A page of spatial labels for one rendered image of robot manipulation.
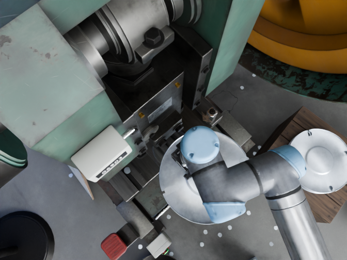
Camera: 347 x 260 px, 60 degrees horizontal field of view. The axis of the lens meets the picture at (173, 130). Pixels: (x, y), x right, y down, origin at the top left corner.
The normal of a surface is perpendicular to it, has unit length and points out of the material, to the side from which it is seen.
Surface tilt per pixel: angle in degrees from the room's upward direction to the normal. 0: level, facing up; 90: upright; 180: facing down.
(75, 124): 90
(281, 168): 6
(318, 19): 90
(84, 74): 45
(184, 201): 3
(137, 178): 0
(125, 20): 51
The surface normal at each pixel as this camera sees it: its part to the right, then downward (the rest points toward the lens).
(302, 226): 0.00, -0.06
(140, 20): 0.59, 0.51
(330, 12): -0.74, 0.65
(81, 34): 0.32, 0.11
